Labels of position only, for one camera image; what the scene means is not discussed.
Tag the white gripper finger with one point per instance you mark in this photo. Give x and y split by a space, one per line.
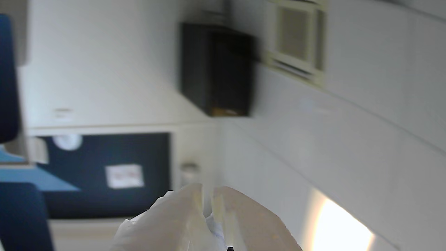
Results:
254 230
167 226

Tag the white rectangular paper sheet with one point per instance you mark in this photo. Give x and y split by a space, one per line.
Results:
123 176

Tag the dark blue pinboard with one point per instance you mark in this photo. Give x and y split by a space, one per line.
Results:
146 150

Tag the bright ceiling light panel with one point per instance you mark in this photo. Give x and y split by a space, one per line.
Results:
341 230

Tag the white round paper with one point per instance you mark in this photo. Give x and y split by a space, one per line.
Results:
67 142

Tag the light blue flat surface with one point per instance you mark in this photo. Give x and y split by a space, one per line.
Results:
31 177

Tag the dark blue chair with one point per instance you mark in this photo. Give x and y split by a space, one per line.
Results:
7 80
21 219

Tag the cream ceiling air vent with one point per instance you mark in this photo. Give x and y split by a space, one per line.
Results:
296 35

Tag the black wall cabinet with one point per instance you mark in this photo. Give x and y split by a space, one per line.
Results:
216 69

